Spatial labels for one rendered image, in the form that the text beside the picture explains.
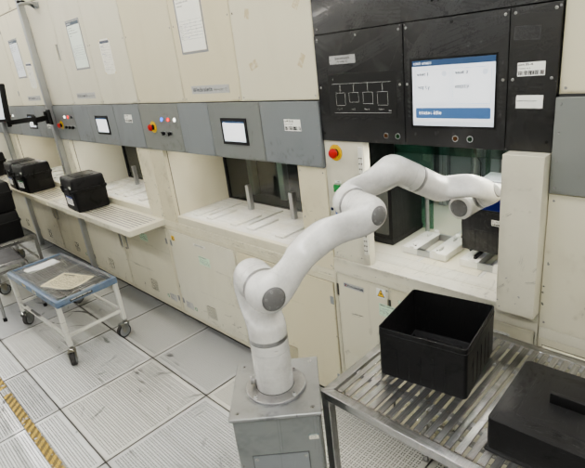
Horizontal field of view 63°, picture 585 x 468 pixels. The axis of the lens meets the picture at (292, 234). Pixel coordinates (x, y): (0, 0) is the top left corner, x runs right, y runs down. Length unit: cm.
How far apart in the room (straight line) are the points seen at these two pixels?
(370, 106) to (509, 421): 113
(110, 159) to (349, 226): 342
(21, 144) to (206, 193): 302
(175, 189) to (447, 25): 203
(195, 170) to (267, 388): 196
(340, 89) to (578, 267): 102
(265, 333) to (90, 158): 332
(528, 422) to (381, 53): 122
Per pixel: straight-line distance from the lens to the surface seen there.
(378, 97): 182
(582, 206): 160
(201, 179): 326
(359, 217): 140
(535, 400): 143
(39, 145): 596
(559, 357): 178
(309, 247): 140
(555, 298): 174
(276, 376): 153
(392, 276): 201
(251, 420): 153
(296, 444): 160
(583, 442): 135
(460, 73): 165
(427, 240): 224
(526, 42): 157
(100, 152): 456
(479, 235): 200
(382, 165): 150
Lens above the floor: 176
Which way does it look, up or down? 21 degrees down
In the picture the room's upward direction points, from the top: 7 degrees counter-clockwise
